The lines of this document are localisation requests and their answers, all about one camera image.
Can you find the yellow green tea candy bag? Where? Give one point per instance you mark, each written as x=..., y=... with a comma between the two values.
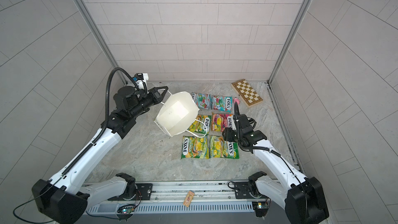
x=201, y=125

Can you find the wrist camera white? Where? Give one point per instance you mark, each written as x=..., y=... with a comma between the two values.
x=230, y=123
x=141, y=80

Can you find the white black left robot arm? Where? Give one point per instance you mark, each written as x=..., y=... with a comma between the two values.
x=64, y=198

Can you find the wooden chessboard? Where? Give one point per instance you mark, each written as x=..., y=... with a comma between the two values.
x=247, y=93

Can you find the teal Fox's candy bag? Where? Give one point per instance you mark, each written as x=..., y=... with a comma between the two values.
x=222, y=103

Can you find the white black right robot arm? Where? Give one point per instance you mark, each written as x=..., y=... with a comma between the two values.
x=301, y=197

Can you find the small pink toy on table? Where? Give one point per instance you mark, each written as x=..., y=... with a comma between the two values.
x=236, y=100

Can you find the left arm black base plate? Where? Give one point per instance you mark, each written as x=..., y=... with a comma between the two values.
x=141, y=191

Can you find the right electronics board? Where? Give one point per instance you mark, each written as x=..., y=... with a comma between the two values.
x=260, y=208

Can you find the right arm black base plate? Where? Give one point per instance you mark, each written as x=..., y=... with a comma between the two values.
x=243, y=191

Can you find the electronics board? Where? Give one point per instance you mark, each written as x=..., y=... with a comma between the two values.
x=260, y=208
x=126, y=209

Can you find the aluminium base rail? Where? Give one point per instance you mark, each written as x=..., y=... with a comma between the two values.
x=164, y=191

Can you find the green Fox's spring tea bag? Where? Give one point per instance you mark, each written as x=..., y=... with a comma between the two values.
x=194, y=147

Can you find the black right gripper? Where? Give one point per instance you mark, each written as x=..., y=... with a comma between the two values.
x=227, y=135

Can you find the orange Fox's candy bag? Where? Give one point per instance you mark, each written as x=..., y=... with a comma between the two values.
x=219, y=122

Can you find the grey metal corner profile left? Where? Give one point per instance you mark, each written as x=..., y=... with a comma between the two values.
x=80, y=4

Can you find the teal pink blossom candy bag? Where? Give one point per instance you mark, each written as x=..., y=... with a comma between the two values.
x=202, y=100

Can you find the white paper shopping bag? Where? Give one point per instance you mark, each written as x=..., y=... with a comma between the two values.
x=177, y=114

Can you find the grey metal corner profile right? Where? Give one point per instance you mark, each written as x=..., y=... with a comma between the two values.
x=295, y=27

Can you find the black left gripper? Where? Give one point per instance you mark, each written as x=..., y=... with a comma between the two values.
x=152, y=94

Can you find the left electronics board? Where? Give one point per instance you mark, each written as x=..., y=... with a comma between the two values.
x=126, y=209

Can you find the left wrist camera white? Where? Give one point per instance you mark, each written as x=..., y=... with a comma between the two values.
x=141, y=80

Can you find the small wooden tag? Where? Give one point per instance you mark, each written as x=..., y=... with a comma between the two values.
x=188, y=199

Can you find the dark green candy bag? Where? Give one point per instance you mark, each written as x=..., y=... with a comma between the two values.
x=219, y=148

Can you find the grey metal corner profile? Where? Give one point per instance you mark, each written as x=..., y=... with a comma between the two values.
x=80, y=4
x=295, y=27

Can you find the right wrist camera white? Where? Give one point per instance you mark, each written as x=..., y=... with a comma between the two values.
x=230, y=123

